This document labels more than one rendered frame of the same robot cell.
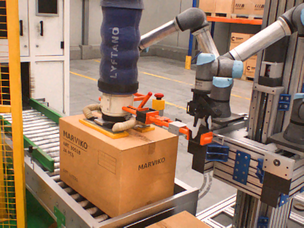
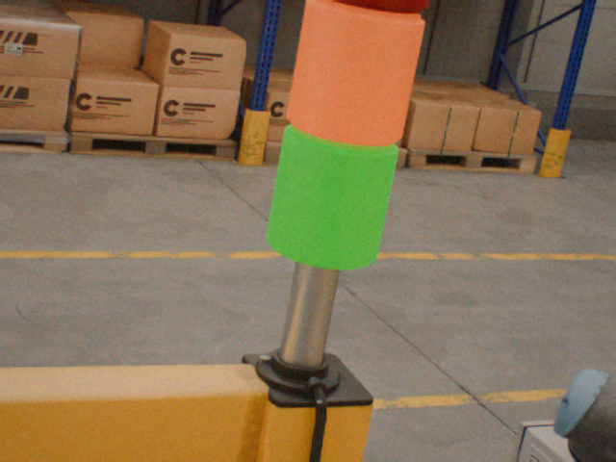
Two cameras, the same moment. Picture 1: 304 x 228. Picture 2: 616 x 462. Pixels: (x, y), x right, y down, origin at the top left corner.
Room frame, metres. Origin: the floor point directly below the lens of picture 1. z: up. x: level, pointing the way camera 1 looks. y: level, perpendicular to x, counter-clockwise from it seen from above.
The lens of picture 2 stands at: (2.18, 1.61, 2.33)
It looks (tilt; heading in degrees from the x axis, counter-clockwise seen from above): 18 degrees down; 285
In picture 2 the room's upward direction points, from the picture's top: 10 degrees clockwise
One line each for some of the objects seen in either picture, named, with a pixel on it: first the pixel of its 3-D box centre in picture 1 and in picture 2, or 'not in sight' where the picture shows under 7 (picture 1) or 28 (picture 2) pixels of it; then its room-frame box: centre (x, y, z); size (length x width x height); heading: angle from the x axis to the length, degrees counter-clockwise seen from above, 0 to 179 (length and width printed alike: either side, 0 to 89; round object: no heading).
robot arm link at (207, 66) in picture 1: (206, 67); not in sight; (1.47, -0.21, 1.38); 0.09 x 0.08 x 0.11; 90
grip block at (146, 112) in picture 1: (147, 115); not in sight; (1.70, 0.03, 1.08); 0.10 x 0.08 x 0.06; 134
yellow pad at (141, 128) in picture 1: (129, 119); not in sight; (1.95, 0.14, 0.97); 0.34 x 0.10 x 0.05; 44
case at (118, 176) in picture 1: (115, 158); not in sight; (1.88, 0.20, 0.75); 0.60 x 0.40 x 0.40; 45
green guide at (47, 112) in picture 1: (67, 121); not in sight; (2.96, 0.76, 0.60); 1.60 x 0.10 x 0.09; 40
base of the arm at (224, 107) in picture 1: (218, 106); not in sight; (1.96, -0.38, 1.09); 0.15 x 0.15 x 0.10
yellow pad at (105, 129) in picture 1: (102, 124); not in sight; (1.81, 0.27, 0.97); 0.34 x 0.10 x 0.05; 44
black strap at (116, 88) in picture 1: (118, 83); not in sight; (1.88, 0.20, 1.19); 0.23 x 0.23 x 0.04
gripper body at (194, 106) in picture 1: (200, 102); not in sight; (1.47, -0.20, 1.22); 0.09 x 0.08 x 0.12; 44
